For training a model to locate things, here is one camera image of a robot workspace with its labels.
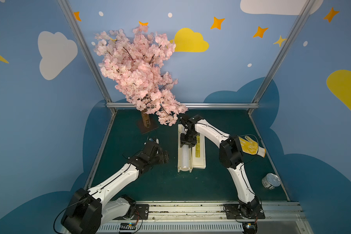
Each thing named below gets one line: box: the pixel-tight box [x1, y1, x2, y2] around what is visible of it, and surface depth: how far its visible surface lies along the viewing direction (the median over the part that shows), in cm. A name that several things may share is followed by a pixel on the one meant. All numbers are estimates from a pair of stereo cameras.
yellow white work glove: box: [238, 135, 267, 158], surface depth 101 cm
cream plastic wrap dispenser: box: [177, 123, 207, 173], surface depth 93 cm
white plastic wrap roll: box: [181, 144, 190, 169], surface depth 90 cm
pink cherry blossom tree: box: [94, 24, 189, 128], surface depth 76 cm
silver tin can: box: [261, 172, 281, 191], surface depth 82 cm
